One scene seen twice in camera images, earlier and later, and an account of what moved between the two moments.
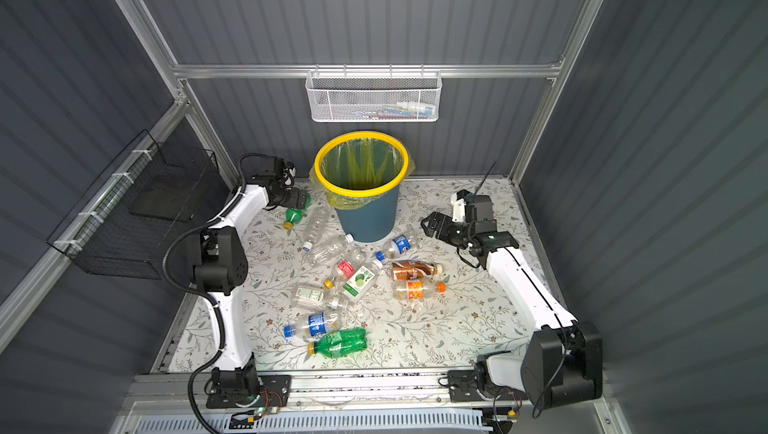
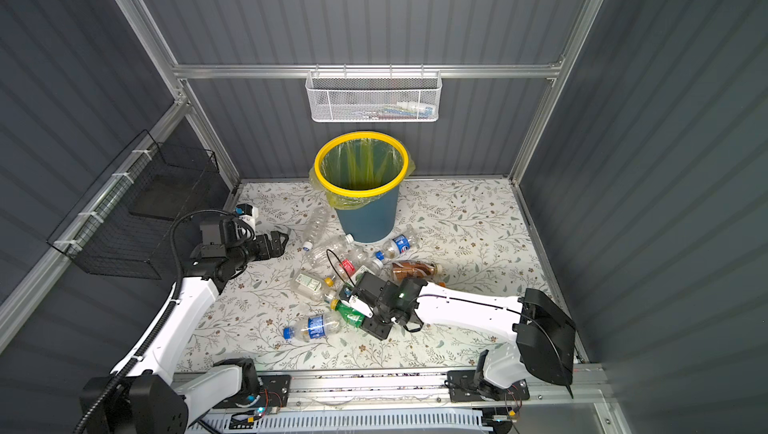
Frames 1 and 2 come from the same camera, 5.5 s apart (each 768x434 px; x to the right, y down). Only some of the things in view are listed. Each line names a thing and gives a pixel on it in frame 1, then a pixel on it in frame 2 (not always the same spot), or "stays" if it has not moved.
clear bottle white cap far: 316,226 stays
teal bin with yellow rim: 364,163 stays
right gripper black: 446,224 → 376,329
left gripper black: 290,203 → 276,246
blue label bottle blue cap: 314,325 stays
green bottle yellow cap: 340,343 → 350,315
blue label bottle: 395,247 stays
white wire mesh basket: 373,96 stays
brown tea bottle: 408,270 stays
